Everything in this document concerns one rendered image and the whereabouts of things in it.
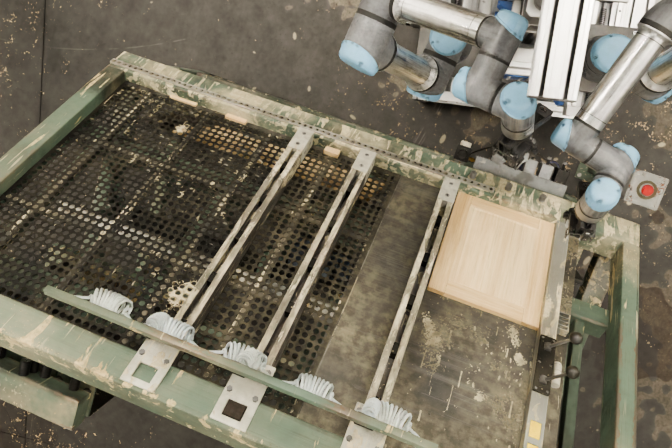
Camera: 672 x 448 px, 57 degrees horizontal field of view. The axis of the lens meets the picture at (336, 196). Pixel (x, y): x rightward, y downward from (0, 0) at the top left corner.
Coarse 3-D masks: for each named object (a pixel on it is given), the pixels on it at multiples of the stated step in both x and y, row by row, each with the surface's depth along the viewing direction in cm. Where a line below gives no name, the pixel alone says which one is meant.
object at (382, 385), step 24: (456, 192) 229; (432, 216) 219; (432, 240) 217; (432, 264) 205; (408, 288) 197; (408, 312) 195; (408, 336) 185; (384, 360) 178; (384, 384) 177; (360, 408) 163; (360, 432) 159
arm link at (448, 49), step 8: (432, 32) 196; (432, 40) 196; (440, 40) 196; (448, 40) 195; (456, 40) 195; (432, 48) 198; (440, 48) 196; (448, 48) 195; (456, 48) 195; (464, 48) 204; (440, 56) 197; (448, 56) 197; (456, 56) 199
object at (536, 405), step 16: (560, 224) 229; (560, 240) 224; (560, 256) 218; (560, 272) 213; (560, 288) 208; (544, 304) 203; (544, 320) 199; (528, 400) 181; (544, 400) 179; (528, 416) 175; (544, 416) 176; (528, 432) 172
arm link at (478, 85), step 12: (480, 60) 140; (492, 60) 138; (468, 72) 142; (480, 72) 139; (492, 72) 139; (504, 72) 140; (456, 84) 142; (468, 84) 141; (480, 84) 139; (492, 84) 139; (504, 84) 139; (456, 96) 144; (468, 96) 141; (480, 96) 140; (492, 96) 138; (480, 108) 142
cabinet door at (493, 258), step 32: (448, 224) 225; (480, 224) 227; (512, 224) 229; (544, 224) 231; (448, 256) 215; (480, 256) 217; (512, 256) 219; (544, 256) 220; (448, 288) 205; (480, 288) 207; (512, 288) 209; (544, 288) 210; (512, 320) 201
